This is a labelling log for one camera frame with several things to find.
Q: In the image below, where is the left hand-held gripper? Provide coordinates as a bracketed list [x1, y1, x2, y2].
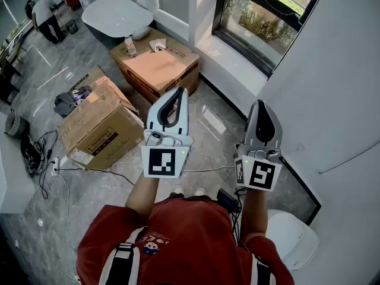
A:
[141, 87, 194, 179]

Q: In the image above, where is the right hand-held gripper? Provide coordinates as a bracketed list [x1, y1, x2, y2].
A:
[233, 99, 283, 192]

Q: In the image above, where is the person's left forearm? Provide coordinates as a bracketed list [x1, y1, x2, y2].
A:
[124, 175, 161, 222]

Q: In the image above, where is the person's right forearm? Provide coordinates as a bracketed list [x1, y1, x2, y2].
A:
[239, 187, 270, 240]

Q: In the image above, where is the closed cardboard box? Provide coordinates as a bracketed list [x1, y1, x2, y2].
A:
[109, 27, 200, 104]

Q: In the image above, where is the open cardboard box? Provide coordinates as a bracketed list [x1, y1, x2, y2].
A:
[58, 65, 145, 170]

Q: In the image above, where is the white crumpled cloth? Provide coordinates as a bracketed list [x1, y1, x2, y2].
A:
[149, 38, 167, 53]

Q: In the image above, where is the clear plastic water bottle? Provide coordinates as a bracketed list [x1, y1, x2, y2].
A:
[123, 36, 137, 56]

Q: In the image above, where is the black waist controller box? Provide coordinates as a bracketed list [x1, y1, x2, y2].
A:
[216, 188, 241, 213]

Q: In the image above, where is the white soft bundle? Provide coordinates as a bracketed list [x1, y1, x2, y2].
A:
[132, 25, 150, 40]

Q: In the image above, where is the grey clothes pile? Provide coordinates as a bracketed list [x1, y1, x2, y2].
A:
[53, 85, 93, 119]

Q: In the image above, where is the white toilet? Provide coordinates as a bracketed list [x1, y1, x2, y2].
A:
[265, 208, 321, 272]

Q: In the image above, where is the white oval bathtub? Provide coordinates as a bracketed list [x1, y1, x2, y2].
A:
[81, 0, 154, 50]

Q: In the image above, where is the white power strip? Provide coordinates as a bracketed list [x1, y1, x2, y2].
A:
[50, 156, 69, 176]

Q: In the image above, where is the person's red shirt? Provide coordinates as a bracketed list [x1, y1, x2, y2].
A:
[76, 196, 295, 285]

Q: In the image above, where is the small dark bin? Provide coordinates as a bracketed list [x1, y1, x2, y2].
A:
[65, 19, 79, 35]

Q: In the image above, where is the grey woven basket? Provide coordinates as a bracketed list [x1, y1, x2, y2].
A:
[4, 108, 30, 138]

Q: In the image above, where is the white cabinet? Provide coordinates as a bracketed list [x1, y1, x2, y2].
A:
[0, 111, 36, 214]

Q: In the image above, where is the dark table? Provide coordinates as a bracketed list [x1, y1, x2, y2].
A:
[0, 56, 21, 105]

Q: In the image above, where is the black backpack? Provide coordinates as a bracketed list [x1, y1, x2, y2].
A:
[25, 0, 36, 20]

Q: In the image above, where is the black floor cable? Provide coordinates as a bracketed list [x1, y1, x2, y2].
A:
[37, 129, 137, 200]

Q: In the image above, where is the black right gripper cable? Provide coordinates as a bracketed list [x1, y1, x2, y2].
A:
[230, 186, 251, 248]

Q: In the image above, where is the right black white shoulder strap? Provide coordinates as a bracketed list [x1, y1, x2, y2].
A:
[251, 252, 277, 285]

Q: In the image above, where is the black white shoulder strap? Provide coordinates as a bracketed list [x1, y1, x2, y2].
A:
[97, 226, 148, 285]
[251, 252, 277, 285]

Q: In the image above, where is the left black white shoulder strap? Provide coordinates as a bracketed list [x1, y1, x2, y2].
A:
[97, 226, 148, 285]

